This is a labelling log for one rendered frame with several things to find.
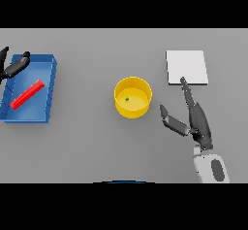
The yellow bowl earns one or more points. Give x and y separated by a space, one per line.
133 97

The pale square measuring scale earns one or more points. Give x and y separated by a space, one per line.
187 67

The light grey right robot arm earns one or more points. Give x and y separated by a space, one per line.
211 169

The red beaker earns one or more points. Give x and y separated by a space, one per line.
27 94

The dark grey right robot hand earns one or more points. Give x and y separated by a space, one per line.
199 120

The blue tray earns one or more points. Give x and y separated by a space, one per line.
28 90

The green nut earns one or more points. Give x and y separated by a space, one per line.
127 99

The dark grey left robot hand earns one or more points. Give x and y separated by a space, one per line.
15 67

